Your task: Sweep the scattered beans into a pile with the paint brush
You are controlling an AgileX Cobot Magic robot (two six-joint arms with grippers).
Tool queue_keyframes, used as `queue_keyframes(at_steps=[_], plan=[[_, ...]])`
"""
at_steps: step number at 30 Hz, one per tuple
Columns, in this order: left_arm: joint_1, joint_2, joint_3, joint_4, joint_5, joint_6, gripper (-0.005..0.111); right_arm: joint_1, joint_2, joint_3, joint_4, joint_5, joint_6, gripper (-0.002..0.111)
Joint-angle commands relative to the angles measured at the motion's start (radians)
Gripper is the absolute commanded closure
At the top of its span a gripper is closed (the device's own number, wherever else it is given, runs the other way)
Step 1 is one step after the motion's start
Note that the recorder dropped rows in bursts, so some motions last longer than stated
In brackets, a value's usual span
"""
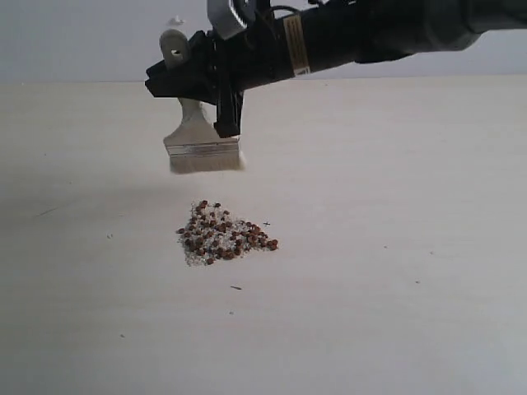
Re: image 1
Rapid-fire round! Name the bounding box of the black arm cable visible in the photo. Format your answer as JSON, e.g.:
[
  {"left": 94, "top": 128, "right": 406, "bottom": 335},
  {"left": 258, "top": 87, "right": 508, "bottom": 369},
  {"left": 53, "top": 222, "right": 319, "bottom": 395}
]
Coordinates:
[{"left": 263, "top": 2, "right": 305, "bottom": 26}]

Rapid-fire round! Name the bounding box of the pile of pellets and grains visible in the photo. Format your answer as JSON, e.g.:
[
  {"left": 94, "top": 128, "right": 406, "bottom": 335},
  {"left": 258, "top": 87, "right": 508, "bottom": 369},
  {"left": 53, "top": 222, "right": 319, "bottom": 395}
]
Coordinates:
[{"left": 175, "top": 200, "right": 279, "bottom": 266}]

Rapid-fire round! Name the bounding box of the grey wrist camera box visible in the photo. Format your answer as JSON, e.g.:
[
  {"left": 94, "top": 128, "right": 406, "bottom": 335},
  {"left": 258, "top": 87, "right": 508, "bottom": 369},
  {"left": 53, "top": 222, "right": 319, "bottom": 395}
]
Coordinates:
[{"left": 207, "top": 0, "right": 257, "bottom": 40}]

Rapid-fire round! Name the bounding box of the white blob on wall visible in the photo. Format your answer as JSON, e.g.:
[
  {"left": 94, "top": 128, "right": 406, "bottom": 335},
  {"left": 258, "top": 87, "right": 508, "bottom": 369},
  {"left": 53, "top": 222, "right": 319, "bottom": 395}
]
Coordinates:
[{"left": 167, "top": 16, "right": 185, "bottom": 26}]

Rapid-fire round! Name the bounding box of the wooden paint brush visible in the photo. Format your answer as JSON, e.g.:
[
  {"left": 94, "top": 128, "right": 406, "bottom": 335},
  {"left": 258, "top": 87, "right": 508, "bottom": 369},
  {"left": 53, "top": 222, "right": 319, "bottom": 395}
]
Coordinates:
[{"left": 158, "top": 28, "right": 248, "bottom": 175}]

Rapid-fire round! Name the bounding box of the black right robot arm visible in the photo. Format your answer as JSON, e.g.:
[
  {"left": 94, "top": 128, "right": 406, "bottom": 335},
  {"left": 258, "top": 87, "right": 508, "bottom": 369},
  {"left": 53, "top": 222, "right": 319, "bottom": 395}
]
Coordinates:
[{"left": 145, "top": 0, "right": 526, "bottom": 137}]

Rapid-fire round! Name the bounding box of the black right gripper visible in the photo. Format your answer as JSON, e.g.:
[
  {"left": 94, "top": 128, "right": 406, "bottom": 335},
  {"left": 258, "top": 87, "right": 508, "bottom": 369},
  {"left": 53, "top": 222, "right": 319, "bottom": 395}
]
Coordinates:
[{"left": 144, "top": 1, "right": 362, "bottom": 138}]

